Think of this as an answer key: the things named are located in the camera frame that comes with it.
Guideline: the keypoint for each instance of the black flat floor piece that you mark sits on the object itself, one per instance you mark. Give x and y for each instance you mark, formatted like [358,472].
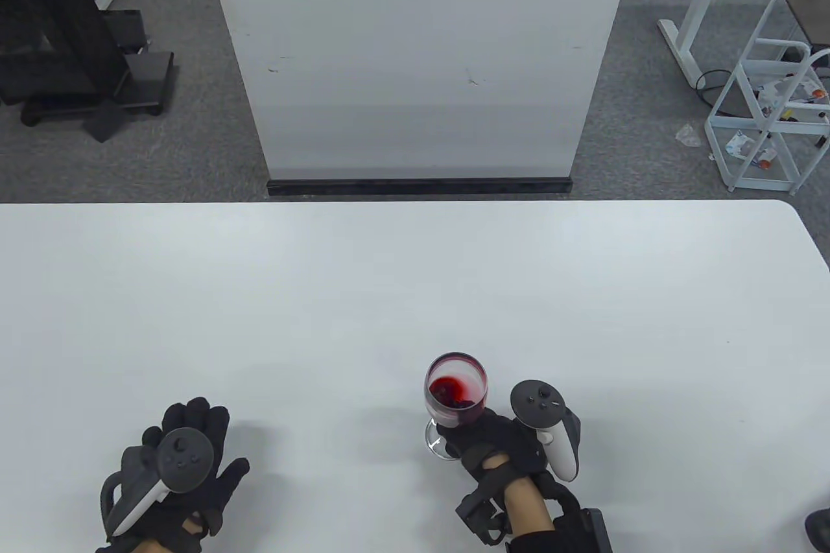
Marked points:
[104,123]

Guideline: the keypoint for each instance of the person's left forearm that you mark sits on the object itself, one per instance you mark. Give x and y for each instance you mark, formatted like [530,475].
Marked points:
[150,548]

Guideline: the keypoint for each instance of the wine glass with red wine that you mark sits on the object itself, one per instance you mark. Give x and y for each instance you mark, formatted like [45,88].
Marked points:
[454,371]

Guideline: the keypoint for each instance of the white table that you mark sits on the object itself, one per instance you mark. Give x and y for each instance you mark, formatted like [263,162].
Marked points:
[389,287]

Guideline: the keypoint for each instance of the crumpled clear plastic wrapper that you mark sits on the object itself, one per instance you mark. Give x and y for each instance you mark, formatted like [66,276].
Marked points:
[688,135]

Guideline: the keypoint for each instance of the person's right forearm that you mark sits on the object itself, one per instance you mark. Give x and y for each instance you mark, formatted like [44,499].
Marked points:
[528,507]

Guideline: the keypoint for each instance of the person's right hand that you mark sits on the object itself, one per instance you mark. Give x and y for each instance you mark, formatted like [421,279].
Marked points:
[493,439]

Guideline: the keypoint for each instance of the black equipment cart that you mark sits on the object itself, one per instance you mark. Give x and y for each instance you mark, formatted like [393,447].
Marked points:
[52,41]

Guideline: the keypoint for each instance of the black partition base bar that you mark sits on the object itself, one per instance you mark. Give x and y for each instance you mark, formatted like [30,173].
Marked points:
[415,187]

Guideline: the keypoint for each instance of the person's left hand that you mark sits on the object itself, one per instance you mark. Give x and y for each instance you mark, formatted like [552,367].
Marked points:
[227,488]

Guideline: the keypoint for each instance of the white partition board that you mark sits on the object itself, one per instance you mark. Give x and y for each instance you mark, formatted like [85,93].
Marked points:
[415,60]

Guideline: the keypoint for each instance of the black rounded object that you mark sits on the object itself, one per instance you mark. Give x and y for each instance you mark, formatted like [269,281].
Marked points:
[819,530]

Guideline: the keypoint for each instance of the grey and white hand controller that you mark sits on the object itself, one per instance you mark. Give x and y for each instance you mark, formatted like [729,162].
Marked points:
[538,404]
[187,459]

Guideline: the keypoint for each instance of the brown board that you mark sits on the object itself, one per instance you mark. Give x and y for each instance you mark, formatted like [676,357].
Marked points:
[810,8]

